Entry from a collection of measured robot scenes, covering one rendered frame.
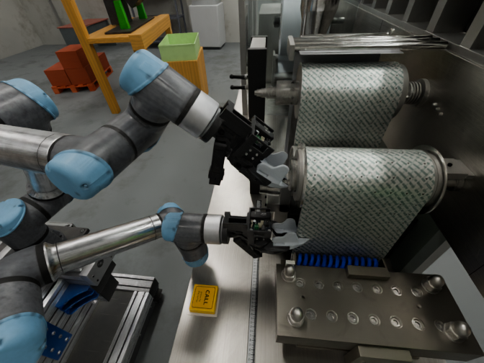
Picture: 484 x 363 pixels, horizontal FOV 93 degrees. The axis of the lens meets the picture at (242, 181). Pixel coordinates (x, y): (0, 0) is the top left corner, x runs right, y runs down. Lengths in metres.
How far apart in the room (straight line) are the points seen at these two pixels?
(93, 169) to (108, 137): 0.06
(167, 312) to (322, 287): 1.28
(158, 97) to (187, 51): 3.12
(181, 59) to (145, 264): 2.62
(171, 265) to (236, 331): 1.23
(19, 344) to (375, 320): 0.67
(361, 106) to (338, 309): 0.48
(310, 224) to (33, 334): 0.57
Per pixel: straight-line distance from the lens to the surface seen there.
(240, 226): 0.55
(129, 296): 1.64
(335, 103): 0.65
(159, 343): 1.72
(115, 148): 0.42
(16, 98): 0.77
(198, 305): 0.72
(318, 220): 0.56
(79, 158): 0.40
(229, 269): 0.78
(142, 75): 0.41
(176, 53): 3.55
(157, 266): 1.92
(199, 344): 0.72
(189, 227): 0.58
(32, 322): 0.61
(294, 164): 0.50
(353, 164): 0.50
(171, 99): 0.40
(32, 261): 0.69
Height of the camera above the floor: 1.60
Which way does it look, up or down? 43 degrees down
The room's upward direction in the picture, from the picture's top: 3 degrees counter-clockwise
